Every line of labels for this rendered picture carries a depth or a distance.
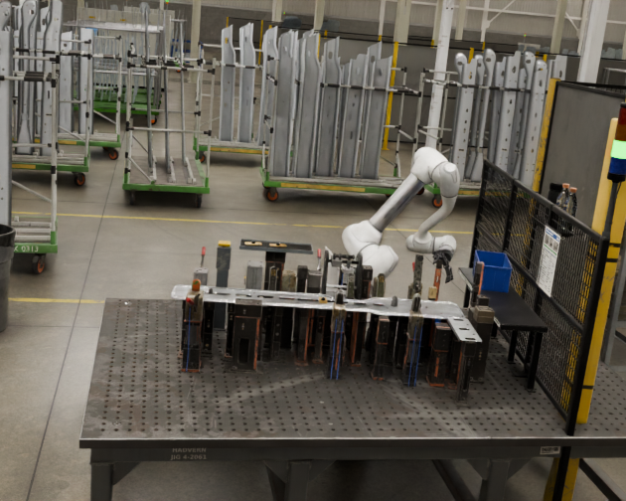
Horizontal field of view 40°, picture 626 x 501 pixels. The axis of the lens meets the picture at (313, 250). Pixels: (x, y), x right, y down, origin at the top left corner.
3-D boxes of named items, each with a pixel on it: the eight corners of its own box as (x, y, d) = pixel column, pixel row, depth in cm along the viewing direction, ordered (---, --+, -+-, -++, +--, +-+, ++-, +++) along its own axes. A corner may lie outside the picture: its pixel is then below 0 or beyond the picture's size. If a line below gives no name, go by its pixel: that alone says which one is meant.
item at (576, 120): (598, 389, 587) (654, 95, 534) (579, 389, 584) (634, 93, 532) (520, 320, 714) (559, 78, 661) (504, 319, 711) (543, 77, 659)
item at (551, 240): (549, 300, 386) (561, 235, 378) (535, 284, 408) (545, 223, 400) (554, 300, 386) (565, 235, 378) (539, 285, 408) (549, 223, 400)
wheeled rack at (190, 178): (209, 211, 998) (218, 57, 951) (121, 207, 977) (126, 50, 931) (199, 179, 1178) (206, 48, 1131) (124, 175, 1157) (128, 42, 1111)
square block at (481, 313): (467, 383, 400) (478, 310, 390) (463, 376, 407) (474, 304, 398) (484, 384, 400) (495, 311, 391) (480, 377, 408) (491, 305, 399)
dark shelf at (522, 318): (500, 330, 385) (501, 324, 384) (457, 271, 471) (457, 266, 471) (547, 333, 387) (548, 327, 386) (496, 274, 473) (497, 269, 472)
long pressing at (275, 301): (169, 301, 387) (169, 297, 386) (174, 285, 408) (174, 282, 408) (467, 321, 397) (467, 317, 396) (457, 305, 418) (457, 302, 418)
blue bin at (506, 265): (476, 289, 432) (479, 264, 429) (471, 272, 462) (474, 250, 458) (509, 292, 431) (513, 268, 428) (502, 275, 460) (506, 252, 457)
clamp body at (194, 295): (178, 374, 381) (182, 296, 372) (181, 361, 395) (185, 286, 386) (202, 375, 382) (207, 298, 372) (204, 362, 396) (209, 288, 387)
